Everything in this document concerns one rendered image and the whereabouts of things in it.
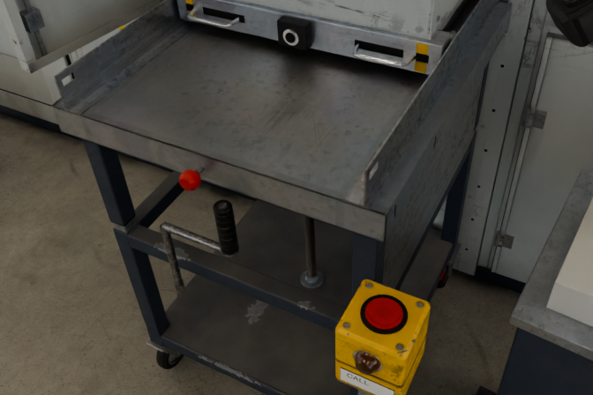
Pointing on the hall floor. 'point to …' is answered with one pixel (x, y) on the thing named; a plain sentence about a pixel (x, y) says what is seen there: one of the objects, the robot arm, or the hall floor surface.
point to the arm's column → (544, 368)
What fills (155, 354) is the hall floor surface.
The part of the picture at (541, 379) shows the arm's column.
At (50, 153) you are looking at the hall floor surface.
